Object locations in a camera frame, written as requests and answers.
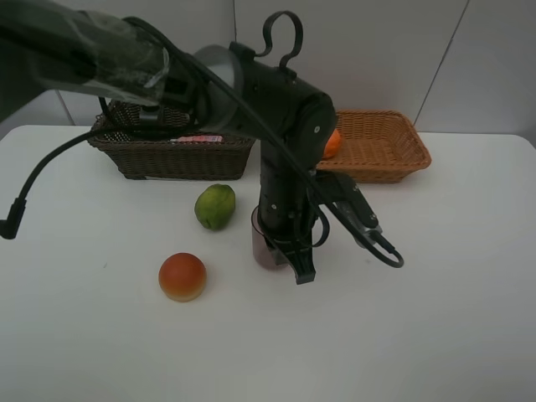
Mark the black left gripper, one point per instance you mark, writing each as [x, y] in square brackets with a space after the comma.
[287, 212]

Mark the purple translucent plastic cup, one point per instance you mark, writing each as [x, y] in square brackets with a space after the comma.
[265, 255]

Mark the orange tangerine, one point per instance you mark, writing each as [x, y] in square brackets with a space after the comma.
[333, 145]

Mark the red orange round bun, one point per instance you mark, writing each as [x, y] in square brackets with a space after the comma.
[182, 277]

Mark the pink lotion bottle white cap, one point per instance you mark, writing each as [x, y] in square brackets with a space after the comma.
[198, 139]

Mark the green lime fruit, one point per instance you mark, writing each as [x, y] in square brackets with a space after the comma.
[215, 206]

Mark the light orange wicker basket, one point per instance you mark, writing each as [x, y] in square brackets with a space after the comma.
[377, 147]

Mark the dark brown wicker basket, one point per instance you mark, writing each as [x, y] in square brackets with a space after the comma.
[137, 159]

